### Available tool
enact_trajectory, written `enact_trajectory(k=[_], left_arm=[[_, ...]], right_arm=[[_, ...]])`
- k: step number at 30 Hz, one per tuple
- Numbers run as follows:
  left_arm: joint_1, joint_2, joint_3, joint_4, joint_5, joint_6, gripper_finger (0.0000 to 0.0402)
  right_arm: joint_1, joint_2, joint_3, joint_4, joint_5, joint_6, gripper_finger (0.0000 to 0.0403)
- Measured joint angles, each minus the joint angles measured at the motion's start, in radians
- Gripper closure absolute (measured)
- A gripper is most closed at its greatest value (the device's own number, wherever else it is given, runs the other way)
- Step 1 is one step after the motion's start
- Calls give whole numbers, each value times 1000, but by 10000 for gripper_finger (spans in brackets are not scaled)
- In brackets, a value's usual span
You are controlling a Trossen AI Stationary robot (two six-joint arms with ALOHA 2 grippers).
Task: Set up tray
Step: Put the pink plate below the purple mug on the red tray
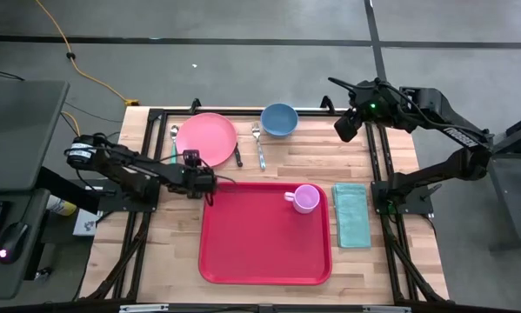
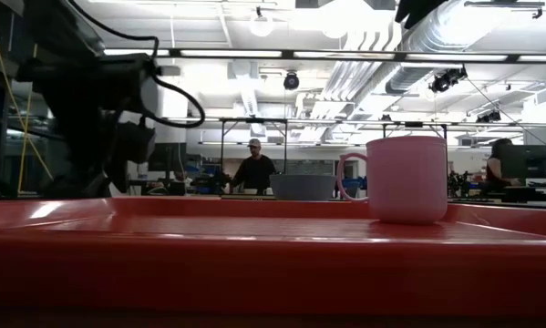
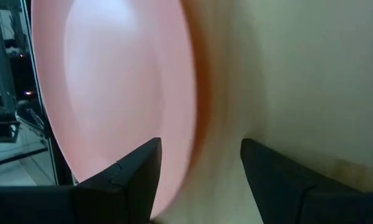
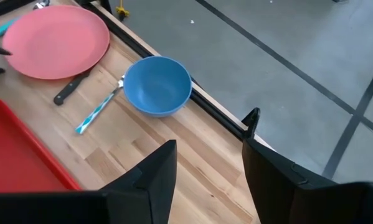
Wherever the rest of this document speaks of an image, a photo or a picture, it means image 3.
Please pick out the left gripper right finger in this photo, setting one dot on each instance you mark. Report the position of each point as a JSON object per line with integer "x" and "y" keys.
{"x": 276, "y": 193}

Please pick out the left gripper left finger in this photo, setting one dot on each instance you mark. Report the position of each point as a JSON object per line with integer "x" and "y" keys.
{"x": 127, "y": 193}

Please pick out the pink round plate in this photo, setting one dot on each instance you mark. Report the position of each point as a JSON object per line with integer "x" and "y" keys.
{"x": 111, "y": 77}

